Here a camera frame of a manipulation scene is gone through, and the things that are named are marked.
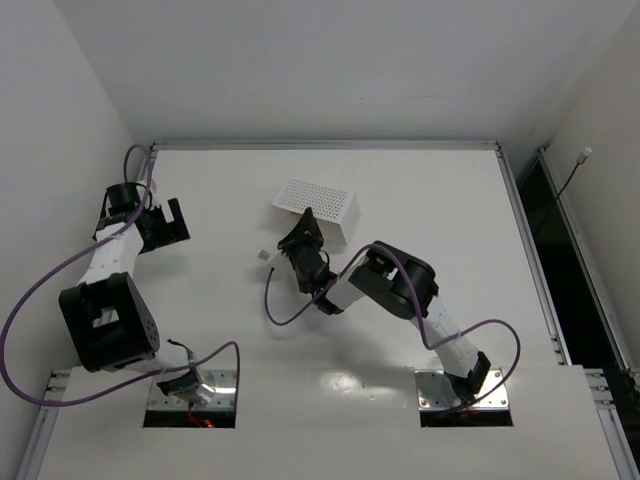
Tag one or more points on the white perforated plastic box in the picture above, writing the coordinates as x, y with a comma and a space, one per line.
336, 211

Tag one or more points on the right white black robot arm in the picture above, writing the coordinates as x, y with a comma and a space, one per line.
401, 284

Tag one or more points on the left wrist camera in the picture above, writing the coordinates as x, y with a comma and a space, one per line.
120, 202

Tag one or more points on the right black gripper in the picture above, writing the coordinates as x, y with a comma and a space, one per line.
301, 245

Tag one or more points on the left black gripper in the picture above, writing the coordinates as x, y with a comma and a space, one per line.
157, 226

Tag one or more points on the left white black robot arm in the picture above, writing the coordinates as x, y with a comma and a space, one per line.
110, 324

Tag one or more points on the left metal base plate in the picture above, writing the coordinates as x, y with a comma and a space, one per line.
211, 391

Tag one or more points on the black wall cable white plug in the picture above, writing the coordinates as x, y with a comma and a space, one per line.
580, 160

